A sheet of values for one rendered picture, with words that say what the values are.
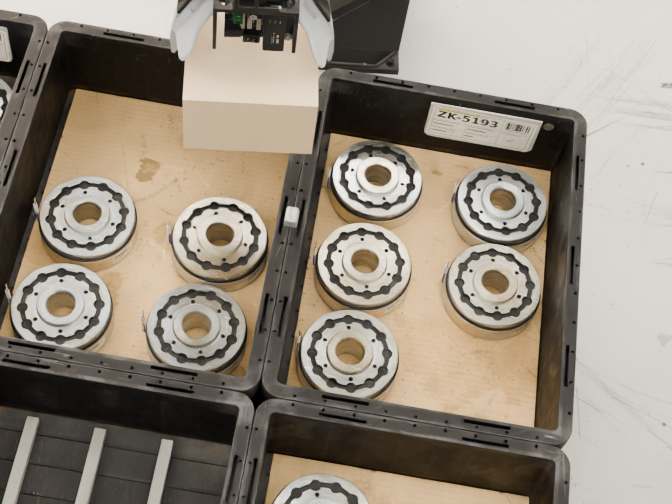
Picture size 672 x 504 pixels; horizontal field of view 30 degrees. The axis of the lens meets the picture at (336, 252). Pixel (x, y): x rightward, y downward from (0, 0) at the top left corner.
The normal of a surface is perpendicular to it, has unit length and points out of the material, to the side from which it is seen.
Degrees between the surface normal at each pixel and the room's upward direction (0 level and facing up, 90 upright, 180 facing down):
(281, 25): 91
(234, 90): 0
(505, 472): 90
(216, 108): 90
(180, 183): 0
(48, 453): 0
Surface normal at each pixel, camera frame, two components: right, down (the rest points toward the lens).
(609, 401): 0.10, -0.50
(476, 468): -0.15, 0.85
